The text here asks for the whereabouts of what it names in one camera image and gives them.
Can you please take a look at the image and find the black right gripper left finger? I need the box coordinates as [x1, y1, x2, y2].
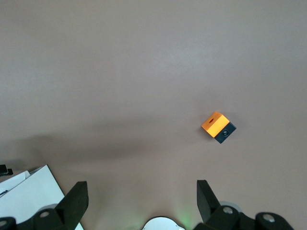
[0, 180, 89, 230]

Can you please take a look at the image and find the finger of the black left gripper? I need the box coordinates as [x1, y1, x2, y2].
[0, 164, 13, 177]

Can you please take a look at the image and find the orange and black button box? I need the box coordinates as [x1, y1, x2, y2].
[201, 111, 237, 145]

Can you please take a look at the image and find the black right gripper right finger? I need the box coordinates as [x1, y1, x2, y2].
[191, 179, 298, 230]

